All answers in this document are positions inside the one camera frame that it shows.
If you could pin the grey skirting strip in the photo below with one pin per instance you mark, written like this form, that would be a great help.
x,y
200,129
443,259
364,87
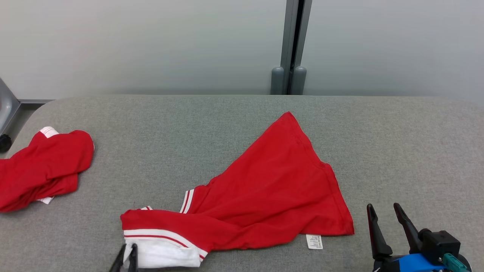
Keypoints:
x,y
36,101

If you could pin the grey rounded post cap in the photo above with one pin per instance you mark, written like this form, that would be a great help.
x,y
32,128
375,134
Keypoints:
x,y
277,81
300,80

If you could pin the red shorts white waistband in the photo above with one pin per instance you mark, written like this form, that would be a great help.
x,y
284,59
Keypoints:
x,y
45,166

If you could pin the grey vertical partition post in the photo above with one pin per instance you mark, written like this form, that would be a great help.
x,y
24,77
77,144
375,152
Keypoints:
x,y
295,34

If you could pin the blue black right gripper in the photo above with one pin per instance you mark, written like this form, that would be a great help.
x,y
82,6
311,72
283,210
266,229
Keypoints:
x,y
412,264

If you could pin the red white basketball jersey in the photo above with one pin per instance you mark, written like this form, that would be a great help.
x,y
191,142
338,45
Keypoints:
x,y
272,189

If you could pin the grey metal frame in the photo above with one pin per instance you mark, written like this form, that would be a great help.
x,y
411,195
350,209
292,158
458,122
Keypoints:
x,y
6,107

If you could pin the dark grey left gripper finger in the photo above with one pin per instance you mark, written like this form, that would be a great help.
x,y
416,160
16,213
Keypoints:
x,y
119,260
133,260

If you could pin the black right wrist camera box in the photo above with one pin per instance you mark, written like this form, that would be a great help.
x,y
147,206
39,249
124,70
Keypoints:
x,y
438,241

